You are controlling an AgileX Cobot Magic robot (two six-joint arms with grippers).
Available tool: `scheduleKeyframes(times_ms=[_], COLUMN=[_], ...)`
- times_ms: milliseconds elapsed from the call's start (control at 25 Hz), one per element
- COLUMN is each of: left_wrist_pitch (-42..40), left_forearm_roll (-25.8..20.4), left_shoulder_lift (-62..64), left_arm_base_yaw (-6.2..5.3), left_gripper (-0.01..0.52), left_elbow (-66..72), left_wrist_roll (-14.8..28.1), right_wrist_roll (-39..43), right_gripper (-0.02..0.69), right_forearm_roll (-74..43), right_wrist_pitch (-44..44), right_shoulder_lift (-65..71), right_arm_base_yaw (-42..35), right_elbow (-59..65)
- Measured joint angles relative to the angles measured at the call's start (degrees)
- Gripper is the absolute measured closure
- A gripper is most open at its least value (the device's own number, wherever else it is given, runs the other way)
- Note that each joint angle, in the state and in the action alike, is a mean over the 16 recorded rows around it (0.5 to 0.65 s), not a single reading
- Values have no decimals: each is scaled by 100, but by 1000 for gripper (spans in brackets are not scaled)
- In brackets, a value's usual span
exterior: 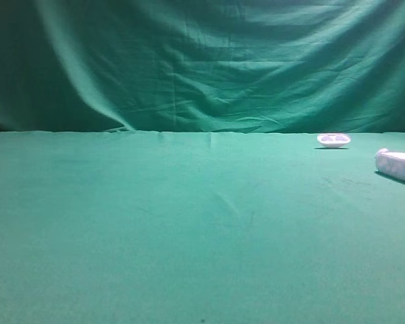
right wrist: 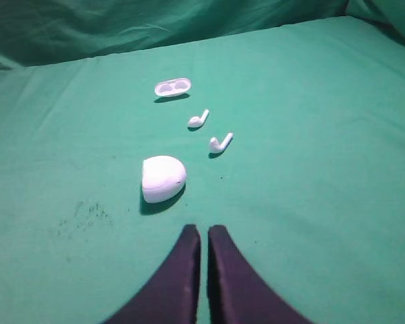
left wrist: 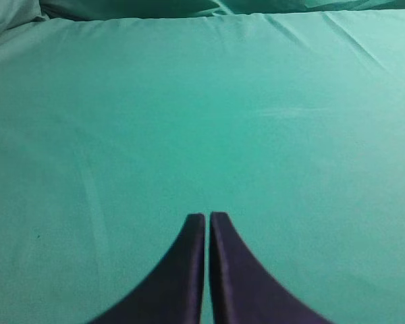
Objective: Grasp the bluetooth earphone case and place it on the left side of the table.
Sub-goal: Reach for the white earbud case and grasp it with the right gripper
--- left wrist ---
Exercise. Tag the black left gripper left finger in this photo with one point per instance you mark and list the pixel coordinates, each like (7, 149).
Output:
(173, 291)

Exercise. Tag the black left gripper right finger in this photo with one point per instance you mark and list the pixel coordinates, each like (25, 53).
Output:
(242, 290)

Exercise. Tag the green table cloth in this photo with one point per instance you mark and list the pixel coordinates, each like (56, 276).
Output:
(111, 132)

